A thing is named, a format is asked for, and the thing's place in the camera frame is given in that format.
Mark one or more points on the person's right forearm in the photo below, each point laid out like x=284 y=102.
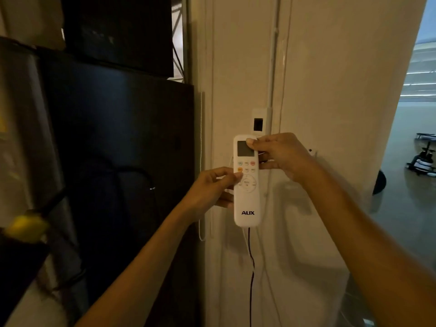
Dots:
x=371 y=251

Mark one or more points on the black cabinet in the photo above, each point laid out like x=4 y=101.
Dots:
x=112 y=187

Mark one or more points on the person's right thumb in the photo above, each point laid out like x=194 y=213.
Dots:
x=257 y=143

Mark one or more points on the white air conditioner remote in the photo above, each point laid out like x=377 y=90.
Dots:
x=247 y=197

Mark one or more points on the yellow plug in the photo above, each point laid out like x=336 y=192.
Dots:
x=27 y=228

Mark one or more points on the person's right hand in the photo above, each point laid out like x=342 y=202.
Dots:
x=284 y=154

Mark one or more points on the white wall conduit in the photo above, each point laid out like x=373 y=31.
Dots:
x=272 y=57

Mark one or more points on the black wheeled machine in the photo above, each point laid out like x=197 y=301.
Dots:
x=423 y=160

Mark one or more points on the black box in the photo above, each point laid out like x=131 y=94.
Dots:
x=119 y=30

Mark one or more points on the grey metal appliance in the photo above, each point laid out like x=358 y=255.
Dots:
x=30 y=173

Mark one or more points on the person's left thumb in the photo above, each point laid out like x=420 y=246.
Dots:
x=230 y=173

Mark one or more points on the person's left forearm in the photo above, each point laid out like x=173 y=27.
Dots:
x=136 y=269

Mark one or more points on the white wall socket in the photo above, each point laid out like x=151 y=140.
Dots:
x=258 y=121

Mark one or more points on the person's left hand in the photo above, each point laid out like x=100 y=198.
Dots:
x=204 y=194

